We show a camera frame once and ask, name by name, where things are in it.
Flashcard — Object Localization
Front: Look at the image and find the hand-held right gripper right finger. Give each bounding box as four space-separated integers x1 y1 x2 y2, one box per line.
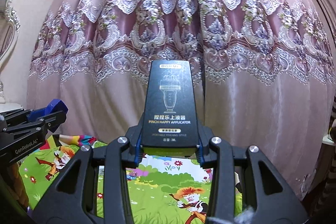
196 124 307 224

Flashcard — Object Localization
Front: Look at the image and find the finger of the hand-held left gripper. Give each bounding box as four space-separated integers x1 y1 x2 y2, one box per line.
0 111 68 136
5 99 69 123

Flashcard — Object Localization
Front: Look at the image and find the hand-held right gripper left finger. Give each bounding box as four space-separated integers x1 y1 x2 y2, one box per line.
34 124 144 224

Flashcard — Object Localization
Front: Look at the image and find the black applicator box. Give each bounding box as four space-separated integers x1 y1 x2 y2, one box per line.
140 60 200 158

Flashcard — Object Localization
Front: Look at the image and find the person's left forearm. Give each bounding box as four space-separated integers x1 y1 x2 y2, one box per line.
0 166 30 212

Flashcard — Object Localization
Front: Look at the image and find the cream dressing table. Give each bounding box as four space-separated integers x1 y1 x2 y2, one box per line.
0 102 28 114

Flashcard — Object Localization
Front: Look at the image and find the green cartoon play mat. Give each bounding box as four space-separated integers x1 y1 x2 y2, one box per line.
15 133 245 224

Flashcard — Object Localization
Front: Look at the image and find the ornate silver framed mirror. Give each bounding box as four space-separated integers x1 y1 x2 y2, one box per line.
0 0 21 104

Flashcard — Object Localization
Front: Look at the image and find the pink embroidered curtain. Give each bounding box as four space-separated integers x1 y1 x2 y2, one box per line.
26 0 336 202

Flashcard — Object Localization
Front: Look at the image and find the beige pleated curtain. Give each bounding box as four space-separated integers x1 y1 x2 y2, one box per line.
278 0 336 88

